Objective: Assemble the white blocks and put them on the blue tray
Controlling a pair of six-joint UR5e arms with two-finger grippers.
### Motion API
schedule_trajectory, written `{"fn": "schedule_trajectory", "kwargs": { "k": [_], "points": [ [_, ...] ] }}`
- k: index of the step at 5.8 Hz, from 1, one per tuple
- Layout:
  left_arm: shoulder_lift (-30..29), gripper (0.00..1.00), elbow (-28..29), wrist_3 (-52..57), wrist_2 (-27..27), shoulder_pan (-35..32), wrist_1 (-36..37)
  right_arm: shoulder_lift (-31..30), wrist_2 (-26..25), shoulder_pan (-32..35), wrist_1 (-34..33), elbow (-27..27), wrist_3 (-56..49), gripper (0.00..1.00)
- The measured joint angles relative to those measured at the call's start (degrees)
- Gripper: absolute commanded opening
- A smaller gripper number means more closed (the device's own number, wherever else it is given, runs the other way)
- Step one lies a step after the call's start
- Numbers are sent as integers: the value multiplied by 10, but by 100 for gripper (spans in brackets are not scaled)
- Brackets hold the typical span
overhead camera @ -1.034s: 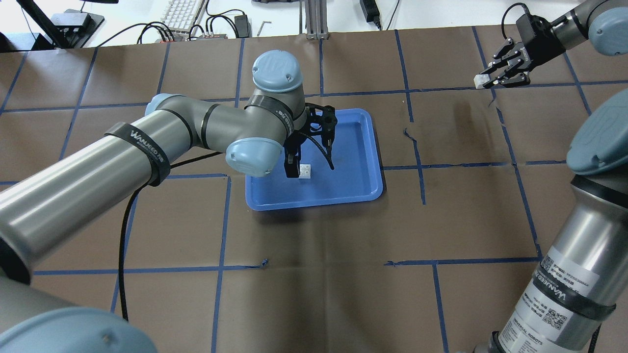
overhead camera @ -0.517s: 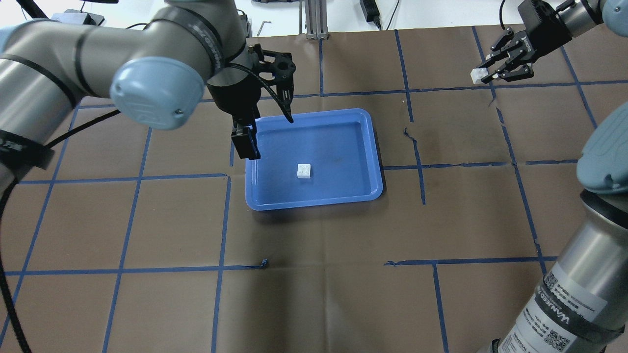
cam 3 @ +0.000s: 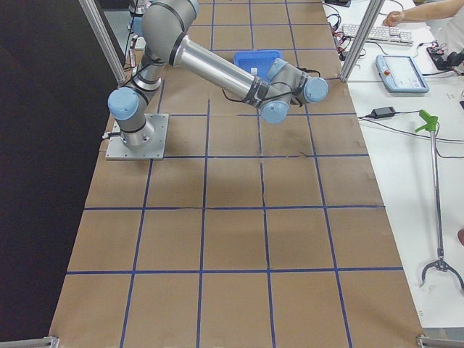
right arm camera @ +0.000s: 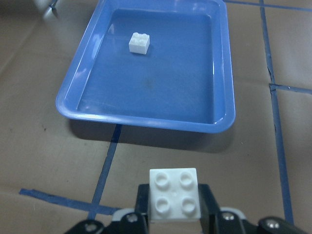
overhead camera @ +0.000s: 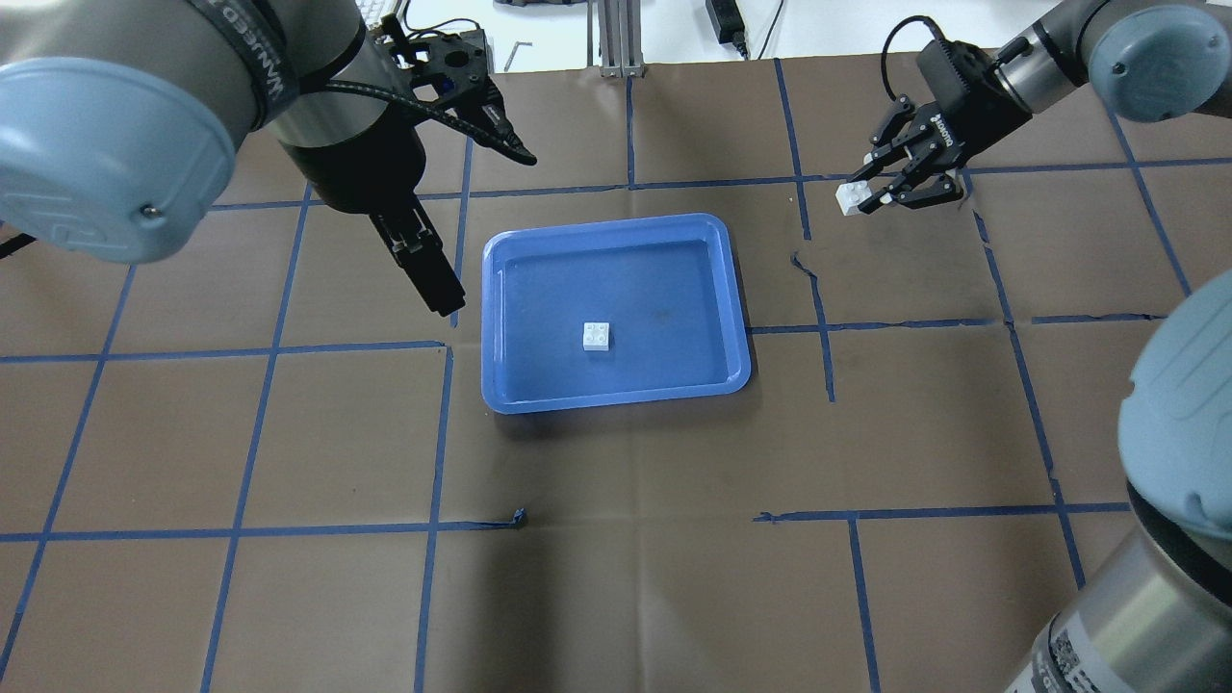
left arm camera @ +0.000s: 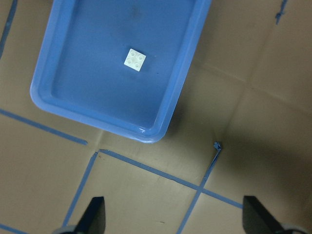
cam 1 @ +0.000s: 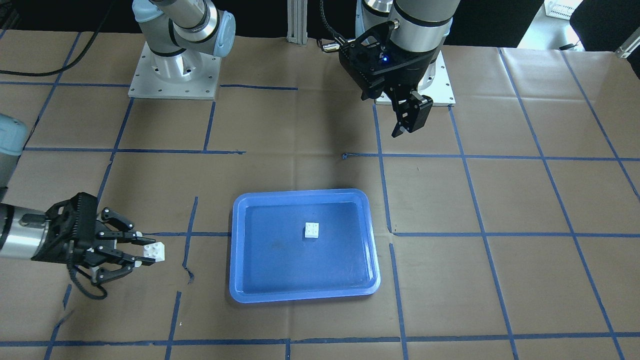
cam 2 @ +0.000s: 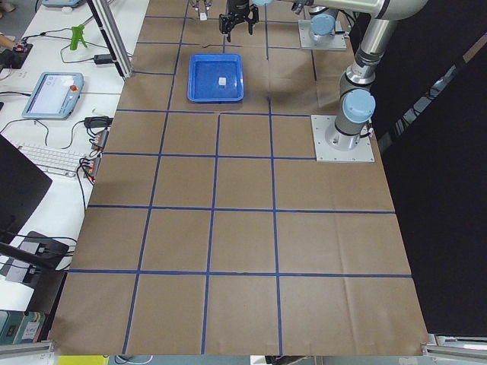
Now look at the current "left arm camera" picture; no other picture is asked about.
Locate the blue plastic tray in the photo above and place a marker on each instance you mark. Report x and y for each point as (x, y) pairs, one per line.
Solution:
(80, 72)

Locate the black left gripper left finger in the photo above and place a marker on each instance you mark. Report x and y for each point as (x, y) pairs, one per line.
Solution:
(91, 222)

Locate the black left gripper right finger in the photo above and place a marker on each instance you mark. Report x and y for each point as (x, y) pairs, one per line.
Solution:
(256, 219)

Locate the white block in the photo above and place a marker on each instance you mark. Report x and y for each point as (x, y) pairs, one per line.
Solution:
(134, 60)

